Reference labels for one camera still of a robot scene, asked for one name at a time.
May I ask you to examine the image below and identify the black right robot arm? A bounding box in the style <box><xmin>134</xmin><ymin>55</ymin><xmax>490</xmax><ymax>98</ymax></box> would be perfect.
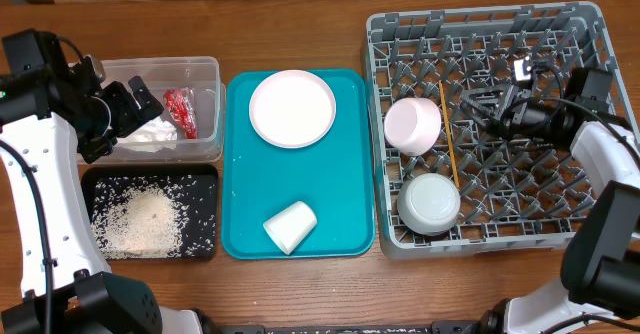
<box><xmin>460</xmin><ymin>60</ymin><xmax>639</xmax><ymax>333</ymax></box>

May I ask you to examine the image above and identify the white napkin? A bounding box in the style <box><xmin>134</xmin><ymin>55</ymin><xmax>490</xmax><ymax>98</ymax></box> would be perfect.
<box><xmin>117</xmin><ymin>117</ymin><xmax>177</xmax><ymax>153</ymax></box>

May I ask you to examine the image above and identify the grey bowl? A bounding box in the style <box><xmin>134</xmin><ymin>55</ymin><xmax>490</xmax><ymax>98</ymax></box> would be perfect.
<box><xmin>396</xmin><ymin>173</ymin><xmax>461</xmax><ymax>236</ymax></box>

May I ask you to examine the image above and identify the black flat tray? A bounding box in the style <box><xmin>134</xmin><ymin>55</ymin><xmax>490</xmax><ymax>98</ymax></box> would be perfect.
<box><xmin>79</xmin><ymin>163</ymin><xmax>220</xmax><ymax>263</ymax></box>

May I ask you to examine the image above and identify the wooden chopstick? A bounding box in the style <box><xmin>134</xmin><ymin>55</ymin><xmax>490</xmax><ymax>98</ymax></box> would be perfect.
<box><xmin>438</xmin><ymin>80</ymin><xmax>460</xmax><ymax>189</ymax></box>

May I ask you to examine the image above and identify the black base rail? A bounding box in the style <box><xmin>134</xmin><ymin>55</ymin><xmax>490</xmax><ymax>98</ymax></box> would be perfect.
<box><xmin>219</xmin><ymin>320</ymin><xmax>479</xmax><ymax>334</ymax></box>

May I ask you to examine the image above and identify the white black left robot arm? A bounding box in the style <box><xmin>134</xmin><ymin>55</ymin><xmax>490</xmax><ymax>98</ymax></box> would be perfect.
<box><xmin>1</xmin><ymin>29</ymin><xmax>216</xmax><ymax>333</ymax></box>

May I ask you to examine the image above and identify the clear plastic waste bin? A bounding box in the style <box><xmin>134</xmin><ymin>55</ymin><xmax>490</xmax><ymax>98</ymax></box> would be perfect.
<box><xmin>96</xmin><ymin>56</ymin><xmax>226</xmax><ymax>165</ymax></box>

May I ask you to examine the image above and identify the pale green cup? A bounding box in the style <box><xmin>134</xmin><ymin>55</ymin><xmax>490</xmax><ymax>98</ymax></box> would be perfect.
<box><xmin>263</xmin><ymin>201</ymin><xmax>317</xmax><ymax>255</ymax></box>

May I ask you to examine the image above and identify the white rice heap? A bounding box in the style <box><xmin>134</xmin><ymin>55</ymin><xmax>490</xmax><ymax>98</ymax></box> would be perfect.
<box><xmin>89</xmin><ymin>173</ymin><xmax>217</xmax><ymax>259</ymax></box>

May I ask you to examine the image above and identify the pink round plate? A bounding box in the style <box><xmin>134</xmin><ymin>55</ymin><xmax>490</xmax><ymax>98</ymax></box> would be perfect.
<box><xmin>249</xmin><ymin>70</ymin><xmax>337</xmax><ymax>149</ymax></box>

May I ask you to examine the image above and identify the teal plastic serving tray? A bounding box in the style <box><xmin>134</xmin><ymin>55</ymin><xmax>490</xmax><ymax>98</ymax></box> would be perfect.
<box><xmin>220</xmin><ymin>69</ymin><xmax>376</xmax><ymax>260</ymax></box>

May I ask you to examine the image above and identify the small pink saucer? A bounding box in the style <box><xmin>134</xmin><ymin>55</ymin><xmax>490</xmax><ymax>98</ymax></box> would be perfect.
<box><xmin>383</xmin><ymin>97</ymin><xmax>442</xmax><ymax>156</ymax></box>

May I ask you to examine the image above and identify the grey plastic dish rack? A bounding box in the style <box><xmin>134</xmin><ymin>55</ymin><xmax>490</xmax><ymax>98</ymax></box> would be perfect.
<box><xmin>363</xmin><ymin>1</ymin><xmax>634</xmax><ymax>259</ymax></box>

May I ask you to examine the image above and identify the red snack wrapper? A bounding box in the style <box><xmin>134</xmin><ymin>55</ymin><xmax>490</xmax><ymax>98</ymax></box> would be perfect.
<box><xmin>163</xmin><ymin>87</ymin><xmax>198</xmax><ymax>139</ymax></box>

